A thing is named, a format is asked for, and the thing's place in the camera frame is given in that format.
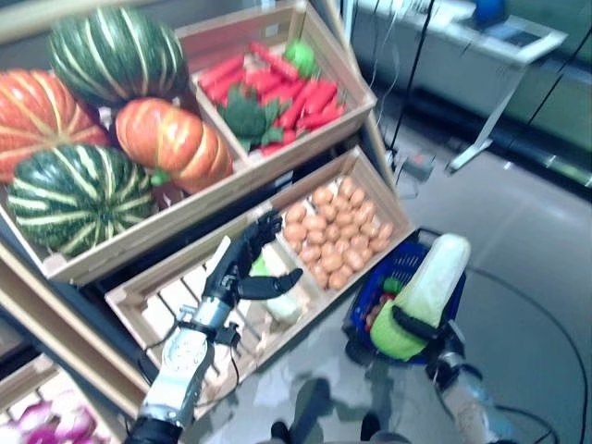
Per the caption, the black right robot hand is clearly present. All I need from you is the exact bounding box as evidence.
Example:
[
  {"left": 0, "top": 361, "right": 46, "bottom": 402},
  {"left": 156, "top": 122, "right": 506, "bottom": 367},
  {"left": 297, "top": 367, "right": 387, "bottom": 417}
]
[{"left": 392, "top": 304, "right": 466, "bottom": 376}]

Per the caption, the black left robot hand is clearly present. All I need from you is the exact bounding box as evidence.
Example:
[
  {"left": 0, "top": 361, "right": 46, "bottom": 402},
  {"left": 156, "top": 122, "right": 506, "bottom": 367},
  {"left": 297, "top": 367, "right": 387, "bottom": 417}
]
[{"left": 204, "top": 210, "right": 305, "bottom": 312}]

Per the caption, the green white napa cabbage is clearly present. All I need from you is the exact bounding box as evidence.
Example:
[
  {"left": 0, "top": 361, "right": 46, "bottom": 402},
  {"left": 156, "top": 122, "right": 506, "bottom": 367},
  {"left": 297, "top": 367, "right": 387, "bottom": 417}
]
[
  {"left": 249, "top": 244, "right": 302, "bottom": 325},
  {"left": 369, "top": 233, "right": 473, "bottom": 363}
]

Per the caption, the blue plastic shopping basket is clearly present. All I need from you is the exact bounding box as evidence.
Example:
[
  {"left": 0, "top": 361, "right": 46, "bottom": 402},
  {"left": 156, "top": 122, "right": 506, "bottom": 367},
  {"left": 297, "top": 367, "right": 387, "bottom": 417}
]
[{"left": 341, "top": 226, "right": 469, "bottom": 367}]

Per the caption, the red bell pepper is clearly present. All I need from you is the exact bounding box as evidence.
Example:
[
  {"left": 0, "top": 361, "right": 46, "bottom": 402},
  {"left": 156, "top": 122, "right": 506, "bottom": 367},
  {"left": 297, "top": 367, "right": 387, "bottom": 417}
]
[{"left": 364, "top": 295, "right": 394, "bottom": 330}]

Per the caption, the slatted wooden cabbage crate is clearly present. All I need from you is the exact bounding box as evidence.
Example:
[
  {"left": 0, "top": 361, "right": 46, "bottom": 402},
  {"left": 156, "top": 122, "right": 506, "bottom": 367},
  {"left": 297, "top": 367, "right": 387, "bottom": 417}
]
[{"left": 105, "top": 184, "right": 325, "bottom": 420}]

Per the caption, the wooden pumpkin crate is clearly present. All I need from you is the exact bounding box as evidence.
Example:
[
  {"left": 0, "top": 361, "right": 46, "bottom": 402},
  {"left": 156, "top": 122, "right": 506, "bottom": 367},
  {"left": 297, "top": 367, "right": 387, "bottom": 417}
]
[{"left": 0, "top": 0, "right": 253, "bottom": 287}]

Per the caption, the silver right robot leg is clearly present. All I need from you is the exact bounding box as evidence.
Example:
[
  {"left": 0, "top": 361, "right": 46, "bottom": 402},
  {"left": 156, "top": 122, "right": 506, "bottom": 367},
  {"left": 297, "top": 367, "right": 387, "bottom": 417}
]
[{"left": 360, "top": 413, "right": 413, "bottom": 444}]

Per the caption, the orange ribbed pumpkin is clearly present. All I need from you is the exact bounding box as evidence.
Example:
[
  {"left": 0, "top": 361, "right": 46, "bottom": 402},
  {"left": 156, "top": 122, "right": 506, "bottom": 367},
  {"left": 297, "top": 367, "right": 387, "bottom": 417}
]
[
  {"left": 0, "top": 68, "right": 110, "bottom": 184},
  {"left": 115, "top": 97, "right": 235, "bottom": 193}
]

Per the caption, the pile of red peppers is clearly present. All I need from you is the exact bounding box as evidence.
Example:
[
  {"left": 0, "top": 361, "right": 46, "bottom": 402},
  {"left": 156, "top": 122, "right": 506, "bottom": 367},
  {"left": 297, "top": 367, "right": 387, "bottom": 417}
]
[{"left": 175, "top": 0, "right": 376, "bottom": 171}]

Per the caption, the green broccoli head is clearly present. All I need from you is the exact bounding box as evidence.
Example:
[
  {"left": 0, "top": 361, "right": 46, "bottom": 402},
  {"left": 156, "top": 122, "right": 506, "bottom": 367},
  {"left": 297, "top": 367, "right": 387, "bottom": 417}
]
[{"left": 216, "top": 86, "right": 289, "bottom": 152}]

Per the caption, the wooden potato crate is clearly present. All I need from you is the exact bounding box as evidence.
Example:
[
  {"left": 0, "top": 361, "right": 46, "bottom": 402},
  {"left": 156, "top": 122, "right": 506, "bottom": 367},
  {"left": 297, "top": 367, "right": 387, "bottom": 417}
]
[{"left": 258, "top": 146, "right": 415, "bottom": 306}]

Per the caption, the green striped pumpkin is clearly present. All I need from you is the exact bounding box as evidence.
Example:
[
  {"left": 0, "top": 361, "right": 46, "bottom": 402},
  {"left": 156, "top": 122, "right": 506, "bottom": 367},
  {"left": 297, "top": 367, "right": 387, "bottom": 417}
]
[
  {"left": 6, "top": 143, "right": 156, "bottom": 258},
  {"left": 48, "top": 6, "right": 189, "bottom": 107}
]

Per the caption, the wooden turnip crate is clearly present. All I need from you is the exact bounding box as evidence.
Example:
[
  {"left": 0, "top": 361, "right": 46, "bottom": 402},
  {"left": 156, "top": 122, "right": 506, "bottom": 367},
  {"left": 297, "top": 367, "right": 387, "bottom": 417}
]
[{"left": 0, "top": 258, "right": 145, "bottom": 444}]

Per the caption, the orange red carrot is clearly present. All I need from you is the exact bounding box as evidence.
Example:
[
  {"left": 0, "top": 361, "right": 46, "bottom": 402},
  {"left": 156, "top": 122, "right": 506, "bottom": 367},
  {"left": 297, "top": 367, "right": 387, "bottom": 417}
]
[
  {"left": 286, "top": 80, "right": 339, "bottom": 117},
  {"left": 295, "top": 105, "right": 347, "bottom": 131},
  {"left": 198, "top": 55, "right": 244, "bottom": 92},
  {"left": 244, "top": 68, "right": 283, "bottom": 94},
  {"left": 249, "top": 40, "right": 302, "bottom": 82}
]

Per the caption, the grey power box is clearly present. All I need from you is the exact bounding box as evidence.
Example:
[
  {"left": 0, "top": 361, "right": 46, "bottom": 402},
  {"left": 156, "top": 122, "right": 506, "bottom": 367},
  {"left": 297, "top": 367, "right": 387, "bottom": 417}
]
[{"left": 401, "top": 154, "right": 437, "bottom": 182}]

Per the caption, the white metal table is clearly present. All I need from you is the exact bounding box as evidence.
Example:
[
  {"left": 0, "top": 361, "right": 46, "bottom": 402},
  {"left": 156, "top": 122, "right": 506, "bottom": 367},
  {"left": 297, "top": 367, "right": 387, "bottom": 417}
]
[{"left": 446, "top": 13, "right": 570, "bottom": 175}]

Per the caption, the white desk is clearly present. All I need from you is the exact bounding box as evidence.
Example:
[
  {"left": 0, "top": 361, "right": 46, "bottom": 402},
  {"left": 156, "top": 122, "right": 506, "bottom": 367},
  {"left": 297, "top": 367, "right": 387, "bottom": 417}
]
[{"left": 351, "top": 0, "right": 592, "bottom": 186}]

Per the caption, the blue round object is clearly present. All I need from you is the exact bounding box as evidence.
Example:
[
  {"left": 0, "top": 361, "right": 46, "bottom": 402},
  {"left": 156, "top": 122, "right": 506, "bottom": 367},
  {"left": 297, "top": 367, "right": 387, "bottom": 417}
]
[{"left": 474, "top": 0, "right": 508, "bottom": 25}]

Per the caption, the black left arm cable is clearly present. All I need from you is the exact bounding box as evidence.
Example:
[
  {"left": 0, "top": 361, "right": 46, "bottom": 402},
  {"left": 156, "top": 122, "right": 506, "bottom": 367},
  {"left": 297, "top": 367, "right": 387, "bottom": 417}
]
[{"left": 142, "top": 314, "right": 187, "bottom": 353}]

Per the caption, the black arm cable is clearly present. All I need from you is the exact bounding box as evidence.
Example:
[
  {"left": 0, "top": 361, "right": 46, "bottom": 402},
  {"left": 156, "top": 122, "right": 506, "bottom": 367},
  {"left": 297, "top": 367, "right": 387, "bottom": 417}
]
[
  {"left": 142, "top": 314, "right": 187, "bottom": 353},
  {"left": 494, "top": 404, "right": 557, "bottom": 444}
]

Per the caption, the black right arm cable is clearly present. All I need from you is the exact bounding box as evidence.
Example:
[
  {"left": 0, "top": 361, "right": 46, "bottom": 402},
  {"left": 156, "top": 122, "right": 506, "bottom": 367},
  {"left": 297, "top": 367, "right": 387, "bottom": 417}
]
[{"left": 494, "top": 404, "right": 557, "bottom": 444}]

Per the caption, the black floor cable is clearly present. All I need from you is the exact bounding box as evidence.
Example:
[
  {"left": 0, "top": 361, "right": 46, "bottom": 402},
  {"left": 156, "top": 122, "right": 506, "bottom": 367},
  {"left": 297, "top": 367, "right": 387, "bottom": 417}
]
[{"left": 464, "top": 265, "right": 589, "bottom": 444}]

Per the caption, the wooden display shelf frame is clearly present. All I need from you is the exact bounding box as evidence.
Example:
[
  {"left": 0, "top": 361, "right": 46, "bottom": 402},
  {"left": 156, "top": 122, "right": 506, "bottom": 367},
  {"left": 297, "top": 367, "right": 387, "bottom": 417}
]
[{"left": 0, "top": 0, "right": 403, "bottom": 444}]

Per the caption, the white cable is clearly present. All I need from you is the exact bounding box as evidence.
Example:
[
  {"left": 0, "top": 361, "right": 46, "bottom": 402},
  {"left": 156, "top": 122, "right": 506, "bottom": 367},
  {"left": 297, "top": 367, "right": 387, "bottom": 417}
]
[{"left": 373, "top": 0, "right": 400, "bottom": 154}]

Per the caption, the black hanging cable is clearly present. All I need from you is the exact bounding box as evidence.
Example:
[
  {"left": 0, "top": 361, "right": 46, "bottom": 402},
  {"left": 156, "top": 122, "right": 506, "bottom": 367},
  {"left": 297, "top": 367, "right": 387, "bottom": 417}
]
[{"left": 392, "top": 0, "right": 435, "bottom": 158}]

